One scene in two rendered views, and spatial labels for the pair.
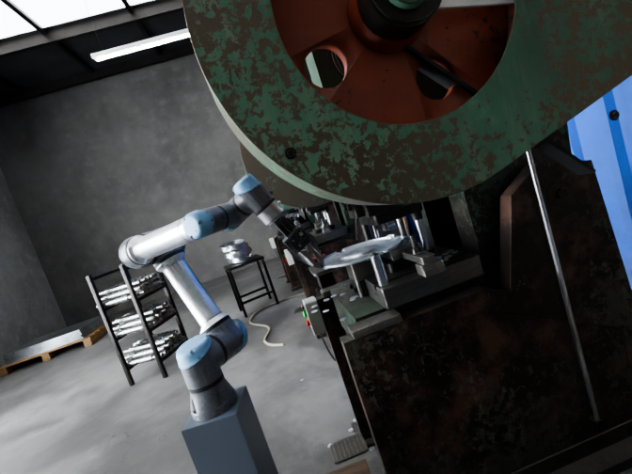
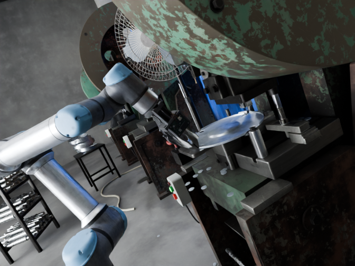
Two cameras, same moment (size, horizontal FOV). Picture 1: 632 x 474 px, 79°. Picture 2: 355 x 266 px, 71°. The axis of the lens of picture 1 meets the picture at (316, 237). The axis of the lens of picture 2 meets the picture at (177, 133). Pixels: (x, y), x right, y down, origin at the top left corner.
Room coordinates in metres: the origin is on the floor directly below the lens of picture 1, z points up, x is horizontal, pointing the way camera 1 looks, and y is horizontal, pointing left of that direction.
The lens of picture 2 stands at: (0.40, 0.18, 1.04)
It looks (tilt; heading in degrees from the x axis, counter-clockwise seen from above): 12 degrees down; 351
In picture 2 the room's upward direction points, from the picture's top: 24 degrees counter-clockwise
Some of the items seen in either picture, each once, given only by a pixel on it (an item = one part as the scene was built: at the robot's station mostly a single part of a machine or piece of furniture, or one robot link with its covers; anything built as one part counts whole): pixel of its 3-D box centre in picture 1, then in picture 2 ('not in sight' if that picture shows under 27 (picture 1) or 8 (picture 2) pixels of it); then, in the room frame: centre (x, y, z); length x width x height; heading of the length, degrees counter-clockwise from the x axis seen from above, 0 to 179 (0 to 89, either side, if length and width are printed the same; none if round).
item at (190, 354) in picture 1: (199, 359); (87, 255); (1.21, 0.49, 0.62); 0.13 x 0.12 x 0.14; 149
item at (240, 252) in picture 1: (246, 274); (93, 158); (4.17, 0.85, 0.40); 0.45 x 0.40 x 0.79; 19
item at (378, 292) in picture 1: (403, 269); (260, 140); (1.25, -0.25, 0.67); 0.45 x 0.30 x 0.06; 7
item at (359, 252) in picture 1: (359, 251); (224, 129); (1.24, -0.12, 0.78); 0.29 x 0.29 x 0.01
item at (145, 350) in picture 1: (142, 317); (11, 207); (3.16, 1.59, 0.47); 0.46 x 0.43 x 0.95; 77
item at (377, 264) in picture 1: (378, 268); (257, 142); (1.06, -0.14, 0.75); 0.03 x 0.03 x 0.10; 7
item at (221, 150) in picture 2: (352, 275); (220, 151); (1.23, -0.07, 0.72); 0.25 x 0.14 x 0.14; 97
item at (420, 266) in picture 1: (418, 252); (286, 122); (1.09, -0.27, 0.76); 0.17 x 0.06 x 0.10; 7
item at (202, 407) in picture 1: (210, 392); not in sight; (1.20, 0.49, 0.50); 0.15 x 0.15 x 0.10
